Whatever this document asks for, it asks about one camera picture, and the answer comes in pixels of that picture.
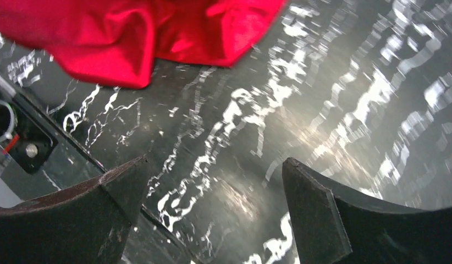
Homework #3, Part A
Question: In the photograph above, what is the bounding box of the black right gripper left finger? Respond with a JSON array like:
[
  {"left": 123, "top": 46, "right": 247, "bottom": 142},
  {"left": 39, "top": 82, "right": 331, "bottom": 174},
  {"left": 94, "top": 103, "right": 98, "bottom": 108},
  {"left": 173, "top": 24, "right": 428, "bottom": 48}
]
[{"left": 0, "top": 156, "right": 148, "bottom": 263}]

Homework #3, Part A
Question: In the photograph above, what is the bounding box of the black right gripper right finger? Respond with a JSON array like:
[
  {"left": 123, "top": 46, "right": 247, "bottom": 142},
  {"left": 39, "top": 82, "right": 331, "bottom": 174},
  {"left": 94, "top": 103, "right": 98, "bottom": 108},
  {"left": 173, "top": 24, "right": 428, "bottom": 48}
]
[{"left": 282, "top": 157, "right": 452, "bottom": 263}]

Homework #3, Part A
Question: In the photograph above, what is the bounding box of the red cloth napkin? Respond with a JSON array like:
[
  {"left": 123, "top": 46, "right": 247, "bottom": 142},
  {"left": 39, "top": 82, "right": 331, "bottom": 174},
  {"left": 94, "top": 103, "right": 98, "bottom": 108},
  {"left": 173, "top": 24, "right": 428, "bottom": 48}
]
[{"left": 0, "top": 1, "right": 286, "bottom": 89}]

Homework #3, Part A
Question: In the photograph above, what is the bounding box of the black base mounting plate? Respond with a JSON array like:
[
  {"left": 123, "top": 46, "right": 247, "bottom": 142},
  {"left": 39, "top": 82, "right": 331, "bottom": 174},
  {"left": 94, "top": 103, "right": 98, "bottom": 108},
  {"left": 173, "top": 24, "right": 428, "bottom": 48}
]
[{"left": 0, "top": 69, "right": 197, "bottom": 264}]

